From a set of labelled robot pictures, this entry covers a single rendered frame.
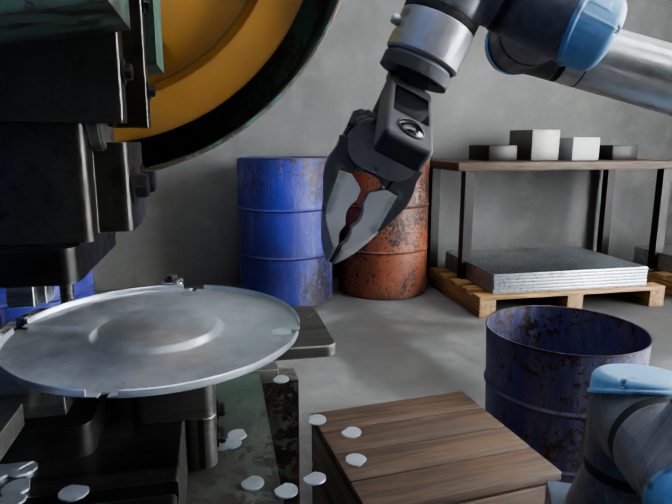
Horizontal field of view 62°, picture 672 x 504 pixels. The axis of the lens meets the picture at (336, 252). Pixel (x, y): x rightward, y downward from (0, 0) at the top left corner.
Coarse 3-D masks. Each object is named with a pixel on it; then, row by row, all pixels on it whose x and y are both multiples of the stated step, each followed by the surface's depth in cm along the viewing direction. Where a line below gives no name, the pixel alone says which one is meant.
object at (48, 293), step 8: (8, 288) 52; (16, 288) 52; (24, 288) 53; (32, 288) 53; (40, 288) 54; (48, 288) 55; (8, 296) 52; (16, 296) 53; (24, 296) 53; (32, 296) 53; (40, 296) 54; (48, 296) 55; (8, 304) 53; (16, 304) 53; (24, 304) 53; (32, 304) 53
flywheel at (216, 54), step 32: (160, 0) 85; (192, 0) 86; (224, 0) 87; (256, 0) 85; (288, 0) 86; (192, 32) 87; (224, 32) 88; (256, 32) 86; (192, 64) 88; (224, 64) 86; (256, 64) 87; (160, 96) 85; (192, 96) 86; (224, 96) 87; (128, 128) 85; (160, 128) 86
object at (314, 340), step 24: (312, 312) 66; (312, 336) 57; (144, 408) 54; (168, 408) 55; (192, 408) 55; (216, 408) 62; (192, 432) 56; (216, 432) 58; (192, 456) 57; (216, 456) 58
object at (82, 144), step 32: (0, 128) 45; (32, 128) 46; (64, 128) 46; (96, 128) 47; (0, 160) 46; (32, 160) 46; (64, 160) 46; (96, 160) 49; (128, 160) 50; (0, 192) 46; (32, 192) 46; (64, 192) 47; (96, 192) 50; (128, 192) 51; (0, 224) 46; (32, 224) 47; (64, 224) 47; (96, 224) 50; (128, 224) 51
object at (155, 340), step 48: (144, 288) 71; (240, 288) 70; (48, 336) 56; (96, 336) 55; (144, 336) 55; (192, 336) 55; (240, 336) 57; (288, 336) 57; (48, 384) 46; (96, 384) 46; (144, 384) 46; (192, 384) 45
